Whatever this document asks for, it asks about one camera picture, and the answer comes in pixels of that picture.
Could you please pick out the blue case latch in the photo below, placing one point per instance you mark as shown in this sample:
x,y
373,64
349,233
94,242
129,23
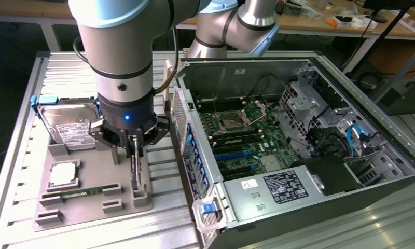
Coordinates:
x,y
208,208

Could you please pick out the bagged green circuit board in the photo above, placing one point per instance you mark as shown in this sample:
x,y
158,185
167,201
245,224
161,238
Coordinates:
x,y
298,9

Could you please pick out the metal socket cover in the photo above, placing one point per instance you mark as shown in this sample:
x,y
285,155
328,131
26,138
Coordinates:
x,y
254,109

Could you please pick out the CPU socket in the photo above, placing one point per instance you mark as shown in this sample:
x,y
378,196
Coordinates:
x,y
230,122

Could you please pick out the grey parts rack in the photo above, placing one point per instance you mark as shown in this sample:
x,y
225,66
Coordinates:
x,y
90,181

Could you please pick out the blue card retainer strip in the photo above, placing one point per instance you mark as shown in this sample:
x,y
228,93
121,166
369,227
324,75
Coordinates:
x,y
198,160

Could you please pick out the black plastic shroud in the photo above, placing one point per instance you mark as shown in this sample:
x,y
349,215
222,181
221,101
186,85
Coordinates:
x,y
332,179

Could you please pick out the grey power supply unit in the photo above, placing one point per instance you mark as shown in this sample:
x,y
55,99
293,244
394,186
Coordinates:
x,y
249,197

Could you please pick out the blue expansion slot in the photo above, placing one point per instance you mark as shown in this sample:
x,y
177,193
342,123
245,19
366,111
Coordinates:
x,y
234,155

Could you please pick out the black RAM stick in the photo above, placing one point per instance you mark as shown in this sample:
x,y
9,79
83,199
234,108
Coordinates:
x,y
238,141

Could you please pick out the black stand pole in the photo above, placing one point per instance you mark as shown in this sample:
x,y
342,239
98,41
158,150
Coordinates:
x,y
393,23

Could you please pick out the black monitor base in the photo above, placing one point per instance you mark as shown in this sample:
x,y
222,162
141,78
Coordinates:
x,y
388,3

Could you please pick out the thin locking lever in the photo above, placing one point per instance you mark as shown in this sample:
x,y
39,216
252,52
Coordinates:
x,y
216,103

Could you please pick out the graphics card with black fan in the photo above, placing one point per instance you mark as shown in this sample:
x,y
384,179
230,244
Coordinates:
x,y
137,171

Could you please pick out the open black PC case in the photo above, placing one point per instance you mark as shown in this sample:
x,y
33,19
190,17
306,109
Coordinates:
x,y
332,207

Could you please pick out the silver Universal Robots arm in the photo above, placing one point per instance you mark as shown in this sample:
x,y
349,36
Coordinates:
x,y
118,52

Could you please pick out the green RAM stick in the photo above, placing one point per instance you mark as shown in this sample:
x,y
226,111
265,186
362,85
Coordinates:
x,y
83,193

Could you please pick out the hard disk in blue carrier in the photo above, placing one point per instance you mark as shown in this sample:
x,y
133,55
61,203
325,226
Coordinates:
x,y
69,122

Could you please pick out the green motherboard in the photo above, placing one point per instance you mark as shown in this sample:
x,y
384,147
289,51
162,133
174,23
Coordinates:
x,y
273,137

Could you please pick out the wooden desk with white frame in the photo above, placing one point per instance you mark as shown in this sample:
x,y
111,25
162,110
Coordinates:
x,y
21,10
298,26

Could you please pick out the grey disk bay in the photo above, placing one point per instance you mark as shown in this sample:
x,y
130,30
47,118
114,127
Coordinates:
x,y
384,166

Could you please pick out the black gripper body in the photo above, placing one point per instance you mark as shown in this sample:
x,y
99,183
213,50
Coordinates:
x,y
129,116

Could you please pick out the perforated metal drive cage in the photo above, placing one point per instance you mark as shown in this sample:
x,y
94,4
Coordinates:
x,y
298,122

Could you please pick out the silver CPU chip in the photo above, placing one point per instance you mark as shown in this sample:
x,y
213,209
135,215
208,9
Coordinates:
x,y
65,175

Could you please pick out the white and orange desk items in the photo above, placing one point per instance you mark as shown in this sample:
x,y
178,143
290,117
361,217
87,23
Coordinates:
x,y
357,22

